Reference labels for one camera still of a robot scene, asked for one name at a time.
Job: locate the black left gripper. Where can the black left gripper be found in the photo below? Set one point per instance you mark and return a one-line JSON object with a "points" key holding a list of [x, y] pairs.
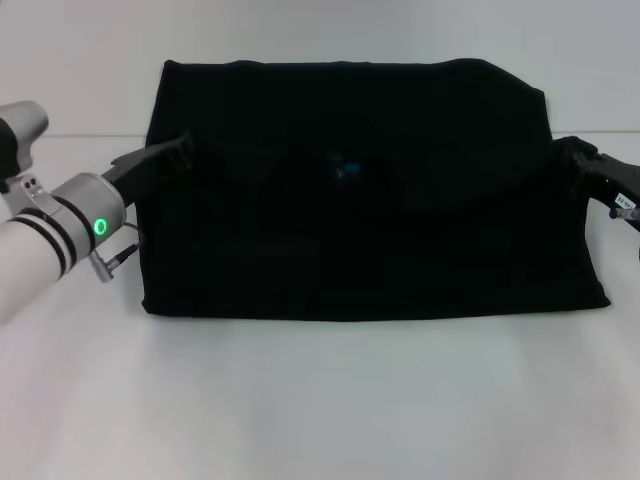
{"points": [[135, 170]]}

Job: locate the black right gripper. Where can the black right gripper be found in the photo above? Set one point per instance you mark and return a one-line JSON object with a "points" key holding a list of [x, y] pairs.
{"points": [[620, 175]]}

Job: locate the black shirt with FREE print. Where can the black shirt with FREE print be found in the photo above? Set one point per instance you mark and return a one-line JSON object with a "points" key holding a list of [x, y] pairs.
{"points": [[350, 225]]}

